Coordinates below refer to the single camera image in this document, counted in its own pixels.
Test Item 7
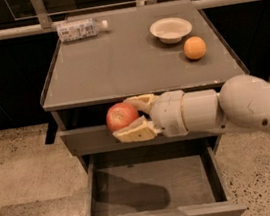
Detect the clear plastic water bottle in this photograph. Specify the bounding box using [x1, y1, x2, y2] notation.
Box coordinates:
[56, 18, 109, 43]

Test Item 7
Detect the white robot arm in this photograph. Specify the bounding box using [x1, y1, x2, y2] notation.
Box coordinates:
[113, 75, 270, 143]

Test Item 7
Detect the red apple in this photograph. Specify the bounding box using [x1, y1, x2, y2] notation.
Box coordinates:
[106, 102, 139, 132]

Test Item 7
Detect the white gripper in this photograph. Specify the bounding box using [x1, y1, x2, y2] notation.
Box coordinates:
[113, 90, 188, 143]

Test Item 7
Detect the orange fruit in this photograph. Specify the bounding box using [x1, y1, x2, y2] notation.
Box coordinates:
[183, 36, 207, 61]

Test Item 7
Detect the closed grey top drawer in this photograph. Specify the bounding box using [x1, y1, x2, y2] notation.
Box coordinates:
[60, 125, 228, 156]

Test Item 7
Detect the white paper bowl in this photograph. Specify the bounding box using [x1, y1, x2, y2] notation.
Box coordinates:
[149, 17, 193, 45]

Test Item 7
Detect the grey drawer cabinet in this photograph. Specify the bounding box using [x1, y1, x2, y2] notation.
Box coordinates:
[27, 0, 261, 181]

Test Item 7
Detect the open grey middle drawer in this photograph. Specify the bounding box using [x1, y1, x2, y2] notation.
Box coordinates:
[86, 138, 247, 216]

